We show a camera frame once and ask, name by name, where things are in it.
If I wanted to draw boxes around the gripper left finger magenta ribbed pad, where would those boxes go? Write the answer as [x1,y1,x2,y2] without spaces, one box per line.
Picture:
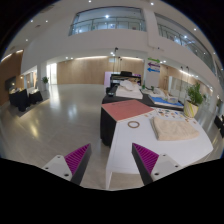
[42,144,92,185]

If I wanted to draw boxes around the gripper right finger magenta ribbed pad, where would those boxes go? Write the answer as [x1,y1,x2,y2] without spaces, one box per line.
[132,143,182,185]

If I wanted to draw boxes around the beige folded towel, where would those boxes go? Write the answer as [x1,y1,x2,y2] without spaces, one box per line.
[150,117,199,141]

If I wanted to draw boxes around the white table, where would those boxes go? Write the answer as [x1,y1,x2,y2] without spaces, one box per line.
[106,110,213,188]

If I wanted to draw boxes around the black-draped table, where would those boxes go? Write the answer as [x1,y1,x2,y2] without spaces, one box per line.
[99,106,118,148]

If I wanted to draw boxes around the pink rectangular mat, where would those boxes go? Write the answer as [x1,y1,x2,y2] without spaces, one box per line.
[102,100,153,121]

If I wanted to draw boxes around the blue mat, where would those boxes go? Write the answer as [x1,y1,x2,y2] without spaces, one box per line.
[150,97,183,108]

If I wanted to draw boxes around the potted green plant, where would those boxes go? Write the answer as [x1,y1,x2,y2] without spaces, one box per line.
[184,83,203,118]

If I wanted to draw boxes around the white cloth pile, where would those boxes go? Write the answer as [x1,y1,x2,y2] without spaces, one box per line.
[116,80,143,99]

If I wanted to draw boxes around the black-draped tables at left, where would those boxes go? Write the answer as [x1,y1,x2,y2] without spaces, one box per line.
[9,89,43,112]

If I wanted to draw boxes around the small potted plant far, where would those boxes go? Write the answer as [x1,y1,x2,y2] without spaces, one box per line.
[42,76,49,91]

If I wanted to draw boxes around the colourful direction sign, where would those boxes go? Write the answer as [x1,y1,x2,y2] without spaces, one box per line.
[148,58,160,72]

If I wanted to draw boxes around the tape ring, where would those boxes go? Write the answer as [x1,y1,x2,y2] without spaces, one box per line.
[127,120,141,130]

